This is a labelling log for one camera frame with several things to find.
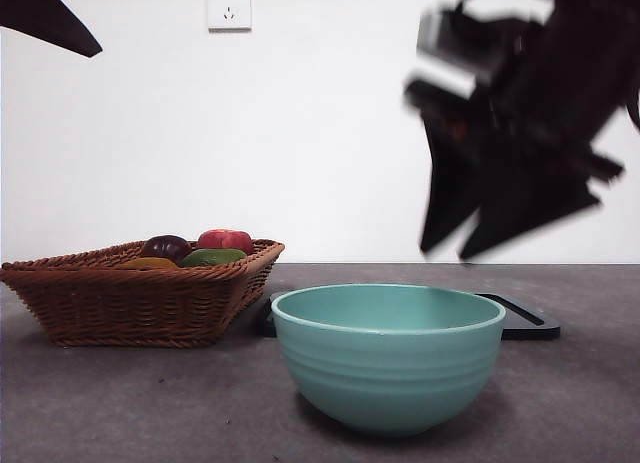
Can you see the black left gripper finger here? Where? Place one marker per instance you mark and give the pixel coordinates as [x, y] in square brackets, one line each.
[45, 18]

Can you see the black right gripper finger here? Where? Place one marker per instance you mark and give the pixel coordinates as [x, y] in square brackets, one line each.
[455, 183]
[530, 208]

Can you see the teal ceramic bowl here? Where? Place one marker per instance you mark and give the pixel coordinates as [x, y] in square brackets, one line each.
[387, 373]

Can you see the brown kiwi fruit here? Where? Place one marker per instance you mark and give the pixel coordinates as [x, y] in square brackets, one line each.
[150, 263]

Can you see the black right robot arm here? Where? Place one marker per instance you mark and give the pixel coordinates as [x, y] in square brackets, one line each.
[575, 58]

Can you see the dark teal rectangular tray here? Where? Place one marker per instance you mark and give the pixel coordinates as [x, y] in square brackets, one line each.
[530, 328]

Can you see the red peach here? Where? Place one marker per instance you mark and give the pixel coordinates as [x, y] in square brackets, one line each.
[225, 239]

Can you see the green avocado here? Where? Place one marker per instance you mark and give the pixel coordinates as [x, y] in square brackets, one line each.
[212, 257]

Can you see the dark purple round fruit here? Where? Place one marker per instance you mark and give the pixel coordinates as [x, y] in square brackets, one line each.
[167, 245]

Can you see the brown wicker basket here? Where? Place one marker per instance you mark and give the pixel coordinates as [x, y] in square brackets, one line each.
[125, 303]

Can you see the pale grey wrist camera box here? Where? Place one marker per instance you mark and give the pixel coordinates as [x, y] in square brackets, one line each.
[450, 38]

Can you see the white wall power socket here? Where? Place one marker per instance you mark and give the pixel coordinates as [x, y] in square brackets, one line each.
[230, 8]

